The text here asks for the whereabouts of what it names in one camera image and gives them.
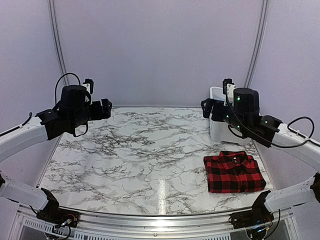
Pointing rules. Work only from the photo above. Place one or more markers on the white plastic bin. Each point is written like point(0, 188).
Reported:
point(219, 131)

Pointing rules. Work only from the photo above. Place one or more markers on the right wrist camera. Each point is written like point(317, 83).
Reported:
point(228, 88)

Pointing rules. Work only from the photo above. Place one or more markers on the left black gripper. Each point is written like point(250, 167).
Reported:
point(98, 114)

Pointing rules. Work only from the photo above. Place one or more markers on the right wall aluminium profile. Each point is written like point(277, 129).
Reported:
point(258, 43)

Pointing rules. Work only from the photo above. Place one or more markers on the wall aluminium profile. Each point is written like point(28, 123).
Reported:
point(53, 18)
point(258, 43)

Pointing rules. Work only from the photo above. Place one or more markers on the red black plaid shirt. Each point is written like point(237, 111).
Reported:
point(233, 172)

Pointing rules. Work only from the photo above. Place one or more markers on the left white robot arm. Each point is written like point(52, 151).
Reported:
point(75, 108)

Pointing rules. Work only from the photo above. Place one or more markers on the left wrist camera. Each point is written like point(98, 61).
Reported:
point(89, 85)

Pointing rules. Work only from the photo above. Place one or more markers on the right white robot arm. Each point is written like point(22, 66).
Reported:
point(240, 109)

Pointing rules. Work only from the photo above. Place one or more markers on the aluminium table front rail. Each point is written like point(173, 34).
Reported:
point(109, 226)

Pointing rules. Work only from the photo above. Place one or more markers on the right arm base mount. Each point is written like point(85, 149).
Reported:
point(248, 218)

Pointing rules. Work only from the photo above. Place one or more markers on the left wall aluminium profile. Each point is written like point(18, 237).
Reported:
point(53, 18)

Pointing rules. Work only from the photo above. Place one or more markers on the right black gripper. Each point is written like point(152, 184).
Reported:
point(207, 111)

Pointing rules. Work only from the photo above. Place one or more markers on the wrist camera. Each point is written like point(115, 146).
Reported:
point(89, 85)
point(228, 88)

